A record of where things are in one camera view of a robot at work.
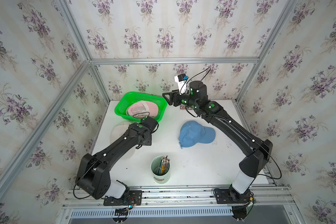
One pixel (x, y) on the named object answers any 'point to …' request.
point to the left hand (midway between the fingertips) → (143, 142)
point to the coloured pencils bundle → (163, 164)
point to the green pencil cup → (155, 164)
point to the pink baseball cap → (142, 109)
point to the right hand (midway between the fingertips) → (169, 92)
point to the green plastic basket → (126, 99)
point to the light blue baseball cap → (192, 133)
